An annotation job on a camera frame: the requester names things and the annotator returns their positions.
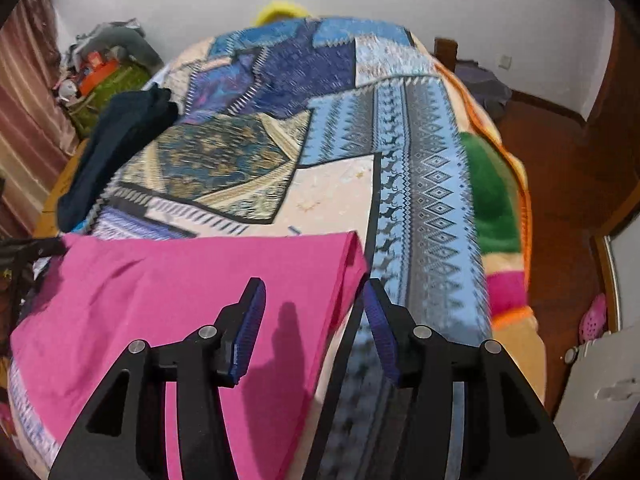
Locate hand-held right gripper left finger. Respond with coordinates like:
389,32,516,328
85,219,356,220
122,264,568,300
48,277,267,480

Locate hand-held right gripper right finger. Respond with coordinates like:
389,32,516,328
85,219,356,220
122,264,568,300
303,278,579,480

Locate pink pants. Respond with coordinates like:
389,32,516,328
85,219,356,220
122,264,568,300
10,230,370,480

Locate multicoloured fleece blanket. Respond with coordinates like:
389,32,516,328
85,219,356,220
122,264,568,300
407,27,548,416

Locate blue patterned bed sheet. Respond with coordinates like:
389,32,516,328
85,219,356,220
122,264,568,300
7,16,493,480

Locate pink slipper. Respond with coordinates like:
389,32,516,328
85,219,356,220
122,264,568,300
578,292,607,343

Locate dark navy clothes pile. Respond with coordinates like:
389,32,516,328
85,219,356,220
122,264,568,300
56,84,180,235

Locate white appliance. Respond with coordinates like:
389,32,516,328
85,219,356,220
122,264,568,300
552,325,640,476

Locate wooden framed door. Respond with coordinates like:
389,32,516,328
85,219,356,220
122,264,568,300
590,190,640,336

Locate grey cloth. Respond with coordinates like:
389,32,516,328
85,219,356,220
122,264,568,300
456,60,513,121

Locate wooden headboard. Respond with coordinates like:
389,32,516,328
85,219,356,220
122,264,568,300
433,36,460,73

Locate clutter pile with green bag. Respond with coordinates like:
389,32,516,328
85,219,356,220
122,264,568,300
52,19,165,138

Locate striped curtain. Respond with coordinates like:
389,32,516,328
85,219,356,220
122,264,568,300
0,0,78,241

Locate yellow pillow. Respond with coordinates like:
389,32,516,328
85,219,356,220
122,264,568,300
252,1,313,28

